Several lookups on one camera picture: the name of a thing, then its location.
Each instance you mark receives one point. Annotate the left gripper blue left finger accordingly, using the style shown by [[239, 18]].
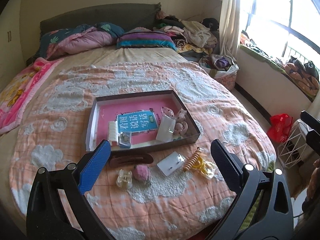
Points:
[[91, 165]]

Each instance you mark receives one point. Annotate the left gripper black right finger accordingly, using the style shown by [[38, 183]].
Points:
[[228, 164]]

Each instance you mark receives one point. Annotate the clear pearl claw clip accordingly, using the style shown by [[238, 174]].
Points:
[[124, 179]]

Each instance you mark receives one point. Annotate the brown hair clip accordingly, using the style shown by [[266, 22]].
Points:
[[129, 159]]

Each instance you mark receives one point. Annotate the white comb hair clip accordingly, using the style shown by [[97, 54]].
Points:
[[113, 134]]

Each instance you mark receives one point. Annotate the pink pompom hair clip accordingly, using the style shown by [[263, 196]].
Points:
[[141, 173]]

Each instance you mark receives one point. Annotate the white earring card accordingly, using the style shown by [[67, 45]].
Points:
[[171, 163]]

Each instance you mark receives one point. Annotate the polka dot tulle bow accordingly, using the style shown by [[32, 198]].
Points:
[[181, 125]]

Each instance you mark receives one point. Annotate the red plastic bag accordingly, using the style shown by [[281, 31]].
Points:
[[280, 127]]

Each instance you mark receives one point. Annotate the clutter on window sill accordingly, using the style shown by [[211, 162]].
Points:
[[303, 73]]

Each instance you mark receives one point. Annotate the peach cloud pattern quilt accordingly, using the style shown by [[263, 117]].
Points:
[[182, 204]]

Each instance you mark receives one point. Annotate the shallow cardboard box tray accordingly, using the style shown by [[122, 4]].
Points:
[[190, 137]]

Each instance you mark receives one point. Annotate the pink and blue book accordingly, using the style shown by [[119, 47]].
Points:
[[141, 116]]

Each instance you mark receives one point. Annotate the floral laundry basket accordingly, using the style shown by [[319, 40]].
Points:
[[221, 68]]

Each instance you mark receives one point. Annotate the pink cartoon blanket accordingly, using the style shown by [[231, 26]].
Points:
[[19, 92]]

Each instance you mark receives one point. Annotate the pile of clothes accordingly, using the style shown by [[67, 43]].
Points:
[[199, 37]]

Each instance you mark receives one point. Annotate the cream curtain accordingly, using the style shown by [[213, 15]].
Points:
[[229, 30]]

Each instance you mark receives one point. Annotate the pink and navy duvet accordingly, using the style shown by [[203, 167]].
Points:
[[70, 41]]

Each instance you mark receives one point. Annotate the cream wardrobe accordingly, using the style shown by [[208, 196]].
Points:
[[12, 61]]

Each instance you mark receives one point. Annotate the purple teal striped pillow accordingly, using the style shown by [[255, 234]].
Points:
[[142, 38]]

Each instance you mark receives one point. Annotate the dark green headboard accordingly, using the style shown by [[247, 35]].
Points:
[[126, 15]]

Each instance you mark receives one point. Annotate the white wire basket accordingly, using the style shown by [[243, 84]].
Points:
[[295, 149]]

